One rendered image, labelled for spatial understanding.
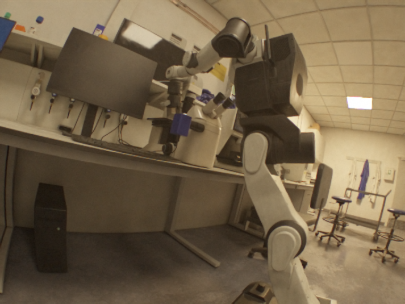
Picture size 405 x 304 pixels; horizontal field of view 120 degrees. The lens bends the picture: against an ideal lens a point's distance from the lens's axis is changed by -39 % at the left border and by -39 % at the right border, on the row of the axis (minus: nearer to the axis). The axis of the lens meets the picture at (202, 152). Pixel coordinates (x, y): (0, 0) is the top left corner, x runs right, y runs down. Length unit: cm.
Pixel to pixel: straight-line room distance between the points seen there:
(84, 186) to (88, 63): 91
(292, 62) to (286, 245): 61
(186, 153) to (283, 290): 73
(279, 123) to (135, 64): 79
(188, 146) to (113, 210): 98
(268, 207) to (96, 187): 125
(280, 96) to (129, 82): 74
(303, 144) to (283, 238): 31
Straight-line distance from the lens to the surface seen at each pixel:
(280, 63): 74
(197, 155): 92
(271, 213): 69
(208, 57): 81
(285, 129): 69
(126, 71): 107
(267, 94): 70
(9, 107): 153
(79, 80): 99
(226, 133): 163
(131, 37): 158
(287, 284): 74
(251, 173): 67
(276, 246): 66
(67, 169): 150
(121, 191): 164
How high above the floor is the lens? 79
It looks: 2 degrees up
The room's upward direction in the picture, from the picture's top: 13 degrees clockwise
